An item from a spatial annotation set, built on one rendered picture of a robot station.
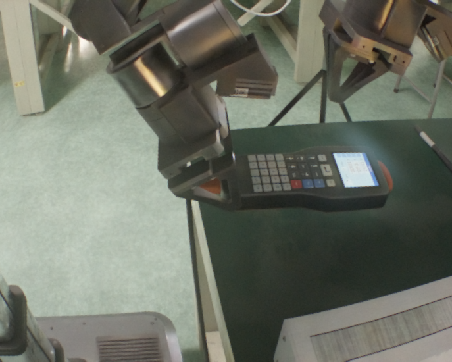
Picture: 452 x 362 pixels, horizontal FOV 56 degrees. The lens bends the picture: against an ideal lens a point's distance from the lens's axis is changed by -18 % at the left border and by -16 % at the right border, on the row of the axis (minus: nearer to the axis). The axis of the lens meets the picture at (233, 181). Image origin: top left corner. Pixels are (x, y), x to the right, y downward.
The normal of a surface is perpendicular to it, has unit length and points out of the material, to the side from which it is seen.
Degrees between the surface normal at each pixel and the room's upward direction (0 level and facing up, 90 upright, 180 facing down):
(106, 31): 69
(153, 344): 0
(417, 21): 90
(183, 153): 30
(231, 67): 90
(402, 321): 0
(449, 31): 90
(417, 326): 0
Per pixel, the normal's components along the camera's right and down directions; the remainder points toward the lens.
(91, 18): 0.00, 0.37
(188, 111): 0.10, 0.68
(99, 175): 0.03, -0.73
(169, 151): -0.47, -0.62
